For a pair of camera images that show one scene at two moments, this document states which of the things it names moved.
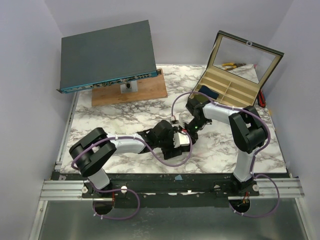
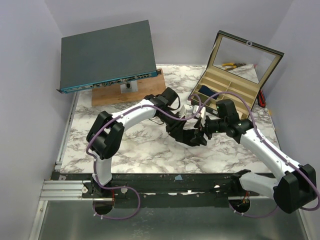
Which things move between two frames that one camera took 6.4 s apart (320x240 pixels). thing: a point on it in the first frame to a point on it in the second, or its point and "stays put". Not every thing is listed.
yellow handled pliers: [232, 64] stays put
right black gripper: [188, 127] to [207, 128]
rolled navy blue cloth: [206, 90] stays put
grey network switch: [106, 57] stays put
